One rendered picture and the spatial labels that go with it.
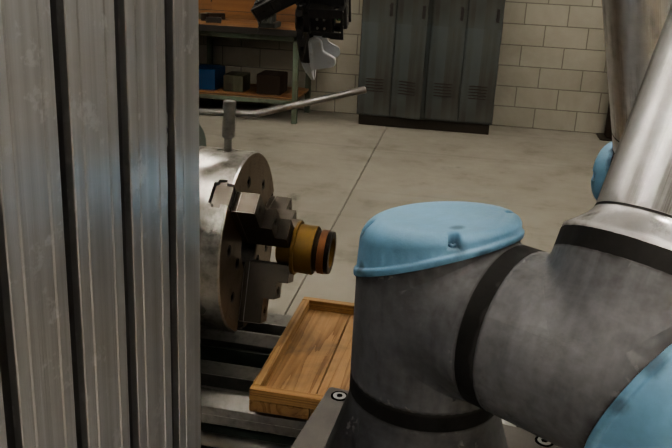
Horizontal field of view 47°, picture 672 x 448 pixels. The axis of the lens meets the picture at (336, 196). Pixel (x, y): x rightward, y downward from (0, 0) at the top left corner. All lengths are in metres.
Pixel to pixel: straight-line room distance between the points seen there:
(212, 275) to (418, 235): 0.74
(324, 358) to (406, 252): 0.89
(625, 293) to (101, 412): 0.29
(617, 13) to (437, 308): 0.36
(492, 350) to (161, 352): 0.20
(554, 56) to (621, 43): 7.09
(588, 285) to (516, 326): 0.05
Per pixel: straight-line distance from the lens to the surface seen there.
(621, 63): 0.79
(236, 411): 1.31
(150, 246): 0.43
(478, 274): 0.51
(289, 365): 1.37
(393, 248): 0.52
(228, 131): 1.32
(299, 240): 1.30
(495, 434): 0.61
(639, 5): 0.75
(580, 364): 0.47
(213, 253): 1.21
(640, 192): 0.51
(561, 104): 7.94
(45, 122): 0.34
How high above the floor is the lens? 1.57
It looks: 17 degrees down
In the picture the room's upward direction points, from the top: 3 degrees clockwise
